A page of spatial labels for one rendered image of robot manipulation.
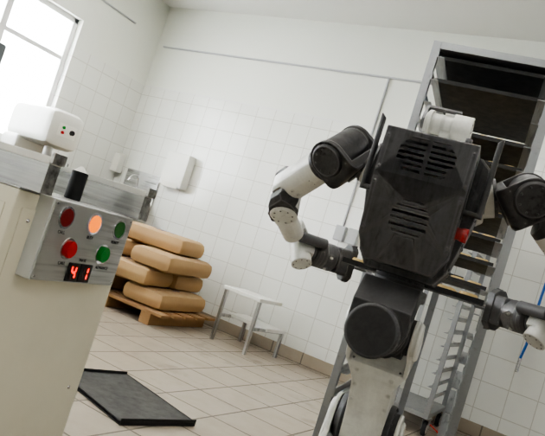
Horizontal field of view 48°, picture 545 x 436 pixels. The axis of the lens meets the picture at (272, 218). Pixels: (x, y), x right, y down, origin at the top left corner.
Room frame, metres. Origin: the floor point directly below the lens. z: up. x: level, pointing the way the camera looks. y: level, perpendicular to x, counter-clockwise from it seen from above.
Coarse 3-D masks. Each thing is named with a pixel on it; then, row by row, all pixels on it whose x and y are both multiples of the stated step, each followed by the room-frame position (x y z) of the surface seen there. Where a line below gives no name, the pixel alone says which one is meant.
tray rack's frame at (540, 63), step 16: (448, 48) 2.33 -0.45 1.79; (464, 48) 2.31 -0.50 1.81; (480, 48) 2.29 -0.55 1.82; (496, 64) 2.39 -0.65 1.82; (512, 64) 2.27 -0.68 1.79; (528, 64) 2.23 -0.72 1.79; (544, 64) 2.21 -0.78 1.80; (432, 304) 2.86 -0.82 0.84; (416, 368) 2.86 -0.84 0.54; (400, 400) 2.87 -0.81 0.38
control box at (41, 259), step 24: (48, 216) 1.01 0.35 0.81; (120, 216) 1.19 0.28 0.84; (48, 240) 1.02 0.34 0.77; (72, 240) 1.08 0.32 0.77; (96, 240) 1.14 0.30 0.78; (120, 240) 1.21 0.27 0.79; (24, 264) 1.01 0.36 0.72; (48, 264) 1.04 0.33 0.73; (72, 264) 1.09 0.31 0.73; (96, 264) 1.16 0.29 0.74
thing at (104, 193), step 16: (64, 176) 1.32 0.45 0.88; (96, 176) 1.29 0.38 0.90; (64, 192) 1.31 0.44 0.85; (96, 192) 1.28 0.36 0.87; (112, 192) 1.27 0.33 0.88; (128, 192) 1.26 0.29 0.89; (144, 192) 1.24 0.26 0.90; (112, 208) 1.27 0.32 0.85; (128, 208) 1.25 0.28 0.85; (144, 208) 1.26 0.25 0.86
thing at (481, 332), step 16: (544, 112) 2.20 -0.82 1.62; (544, 128) 2.19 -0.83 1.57; (528, 160) 2.20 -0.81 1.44; (512, 240) 2.19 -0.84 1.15; (496, 272) 2.20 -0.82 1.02; (496, 288) 2.19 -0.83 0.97; (480, 320) 2.20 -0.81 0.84; (480, 336) 2.19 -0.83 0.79; (464, 384) 2.20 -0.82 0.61; (464, 400) 2.19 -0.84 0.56; (448, 432) 2.20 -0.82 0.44
